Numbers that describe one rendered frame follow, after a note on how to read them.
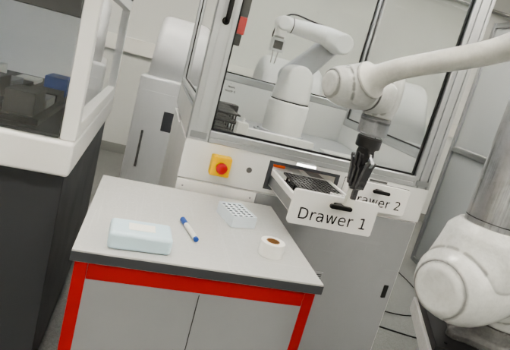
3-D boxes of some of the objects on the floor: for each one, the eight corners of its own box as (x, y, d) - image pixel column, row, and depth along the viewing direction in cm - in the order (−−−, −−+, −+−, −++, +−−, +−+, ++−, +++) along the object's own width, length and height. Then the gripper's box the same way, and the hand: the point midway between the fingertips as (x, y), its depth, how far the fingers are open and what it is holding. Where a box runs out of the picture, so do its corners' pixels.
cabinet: (362, 385, 203) (420, 223, 188) (133, 366, 177) (177, 176, 161) (300, 279, 294) (335, 164, 278) (142, 256, 268) (171, 127, 252)
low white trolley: (249, 518, 130) (324, 285, 115) (19, 518, 114) (71, 248, 99) (222, 376, 185) (271, 206, 170) (64, 363, 169) (102, 174, 154)
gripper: (391, 143, 130) (366, 219, 134) (372, 134, 142) (349, 203, 147) (369, 137, 128) (344, 214, 132) (351, 128, 140) (328, 199, 145)
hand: (351, 198), depth 139 cm, fingers closed
